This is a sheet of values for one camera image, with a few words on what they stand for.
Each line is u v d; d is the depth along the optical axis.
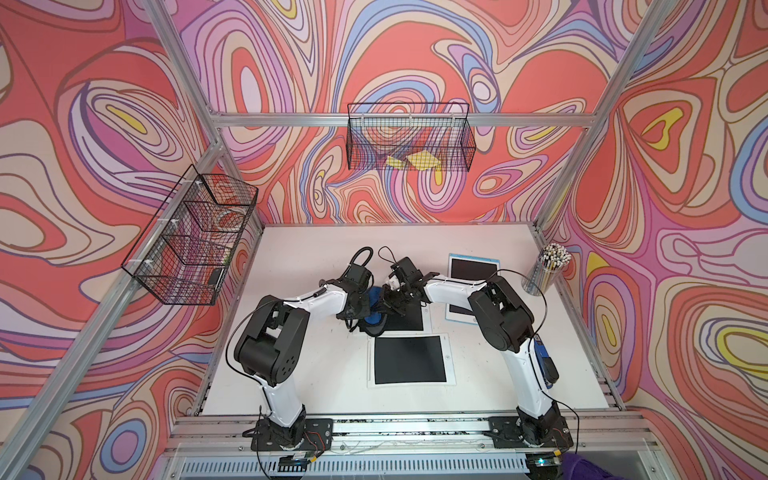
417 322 0.93
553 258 0.87
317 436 0.72
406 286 0.82
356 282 0.77
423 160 0.91
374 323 0.91
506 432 0.73
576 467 0.65
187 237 0.77
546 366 0.80
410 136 0.96
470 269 1.09
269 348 0.48
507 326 0.57
